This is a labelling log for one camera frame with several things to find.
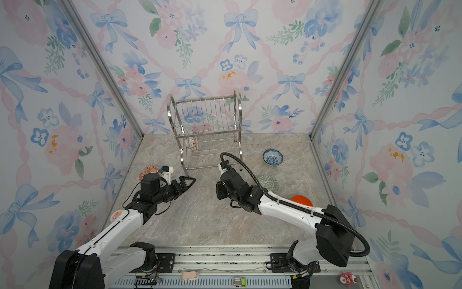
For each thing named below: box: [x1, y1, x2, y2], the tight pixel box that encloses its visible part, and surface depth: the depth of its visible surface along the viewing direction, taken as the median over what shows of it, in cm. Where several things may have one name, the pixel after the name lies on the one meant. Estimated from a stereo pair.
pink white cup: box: [110, 209, 124, 223], surface depth 78 cm
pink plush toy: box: [339, 271, 359, 287], surface depth 69 cm
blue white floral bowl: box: [262, 148, 284, 167], surface depth 109 cm
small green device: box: [232, 276, 248, 288], surface depth 69 cm
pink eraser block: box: [181, 270, 199, 280], surface depth 71 cm
